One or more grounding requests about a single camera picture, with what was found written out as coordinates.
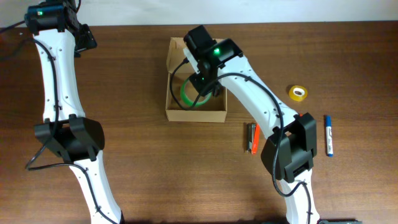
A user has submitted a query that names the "blue white marker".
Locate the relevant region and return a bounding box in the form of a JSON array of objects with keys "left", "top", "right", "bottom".
[{"left": 325, "top": 115, "right": 334, "bottom": 157}]

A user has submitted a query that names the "red black stapler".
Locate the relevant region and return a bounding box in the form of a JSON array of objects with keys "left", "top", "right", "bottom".
[{"left": 246, "top": 123, "right": 261, "bottom": 154}]

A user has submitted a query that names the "small yellow tape roll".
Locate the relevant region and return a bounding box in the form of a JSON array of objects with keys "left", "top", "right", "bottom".
[{"left": 289, "top": 85, "right": 308, "bottom": 102}]

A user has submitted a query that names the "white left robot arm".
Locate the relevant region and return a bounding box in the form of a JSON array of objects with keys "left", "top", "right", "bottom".
[{"left": 24, "top": 1, "right": 124, "bottom": 223}]

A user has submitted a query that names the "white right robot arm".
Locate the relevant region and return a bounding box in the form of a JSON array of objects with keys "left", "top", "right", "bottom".
[{"left": 183, "top": 26, "right": 320, "bottom": 223}]

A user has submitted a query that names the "green tape roll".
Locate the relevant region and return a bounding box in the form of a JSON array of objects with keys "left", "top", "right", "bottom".
[{"left": 180, "top": 79, "right": 211, "bottom": 106}]

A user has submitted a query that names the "brown cardboard box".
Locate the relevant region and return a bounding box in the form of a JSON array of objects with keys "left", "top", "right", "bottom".
[{"left": 165, "top": 37, "right": 228, "bottom": 123}]

